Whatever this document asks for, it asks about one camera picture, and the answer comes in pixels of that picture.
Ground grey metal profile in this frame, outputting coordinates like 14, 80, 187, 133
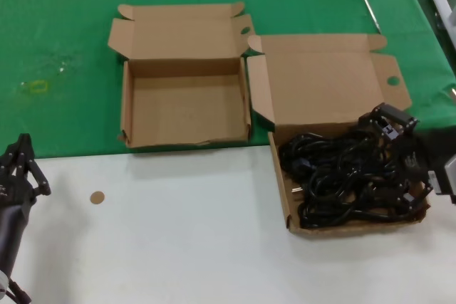
429, 0, 456, 48

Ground green tablecloth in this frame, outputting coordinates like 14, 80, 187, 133
0, 0, 456, 162

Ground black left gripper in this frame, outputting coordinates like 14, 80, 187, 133
0, 132, 52, 209

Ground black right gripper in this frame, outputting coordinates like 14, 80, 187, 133
358, 103, 434, 216

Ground coiled black power cable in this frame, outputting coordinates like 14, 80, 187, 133
298, 195, 410, 229

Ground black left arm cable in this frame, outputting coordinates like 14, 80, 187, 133
0, 275, 33, 304

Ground tangled black power cable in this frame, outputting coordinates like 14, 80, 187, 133
277, 132, 393, 191

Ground open cardboard box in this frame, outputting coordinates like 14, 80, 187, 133
108, 1, 257, 149
246, 33, 431, 238

